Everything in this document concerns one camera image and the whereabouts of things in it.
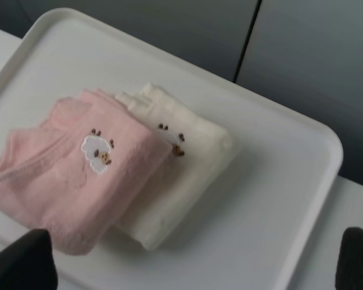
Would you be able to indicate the white rectangular plastic tray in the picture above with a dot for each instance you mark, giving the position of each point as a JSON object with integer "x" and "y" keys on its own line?
{"x": 235, "y": 212}

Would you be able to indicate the cream white towel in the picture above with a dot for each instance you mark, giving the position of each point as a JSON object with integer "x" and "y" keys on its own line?
{"x": 202, "y": 152}

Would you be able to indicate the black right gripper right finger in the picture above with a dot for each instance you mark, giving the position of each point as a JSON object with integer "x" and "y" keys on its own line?
{"x": 349, "y": 270}

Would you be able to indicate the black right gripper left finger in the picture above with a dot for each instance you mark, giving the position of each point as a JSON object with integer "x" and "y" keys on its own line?
{"x": 28, "y": 263}

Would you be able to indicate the pink towel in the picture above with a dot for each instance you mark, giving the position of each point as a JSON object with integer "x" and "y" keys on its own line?
{"x": 77, "y": 173}

